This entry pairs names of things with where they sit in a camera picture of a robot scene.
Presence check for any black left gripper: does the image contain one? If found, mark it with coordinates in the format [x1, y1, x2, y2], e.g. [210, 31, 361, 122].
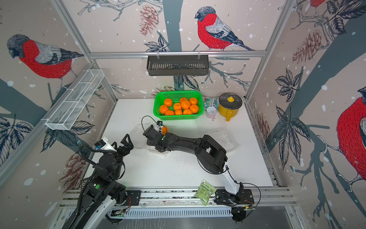
[111, 134, 133, 179]

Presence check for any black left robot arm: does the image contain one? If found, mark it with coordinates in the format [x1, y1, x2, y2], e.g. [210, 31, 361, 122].
[63, 134, 134, 229]

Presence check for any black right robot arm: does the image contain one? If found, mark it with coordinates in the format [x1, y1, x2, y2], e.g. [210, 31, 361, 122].
[143, 126, 254, 207]

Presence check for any green plastic basket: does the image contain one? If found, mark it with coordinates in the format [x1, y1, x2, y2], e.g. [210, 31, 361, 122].
[153, 91, 204, 121]

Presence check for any green snack packet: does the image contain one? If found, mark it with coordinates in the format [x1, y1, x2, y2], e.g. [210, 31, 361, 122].
[203, 96, 218, 107]

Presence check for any yellow pot with lid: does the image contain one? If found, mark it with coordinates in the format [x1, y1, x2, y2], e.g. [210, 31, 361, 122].
[218, 93, 243, 122]

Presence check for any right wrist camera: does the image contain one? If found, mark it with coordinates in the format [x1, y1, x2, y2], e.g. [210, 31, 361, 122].
[156, 121, 164, 129]

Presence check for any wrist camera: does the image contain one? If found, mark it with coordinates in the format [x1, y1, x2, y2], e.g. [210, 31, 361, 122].
[94, 137, 117, 152]
[156, 121, 164, 129]

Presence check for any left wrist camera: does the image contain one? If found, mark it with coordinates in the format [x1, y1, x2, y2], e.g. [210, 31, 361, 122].
[94, 137, 117, 152]

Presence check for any white wire wall basket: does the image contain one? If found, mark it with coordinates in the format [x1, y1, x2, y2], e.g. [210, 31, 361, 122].
[45, 69, 104, 130]

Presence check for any green sachet on rail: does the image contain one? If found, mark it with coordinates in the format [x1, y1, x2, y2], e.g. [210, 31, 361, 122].
[194, 179, 217, 206]

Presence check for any black wire shelf basket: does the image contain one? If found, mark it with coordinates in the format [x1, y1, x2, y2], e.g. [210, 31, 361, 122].
[147, 55, 209, 76]

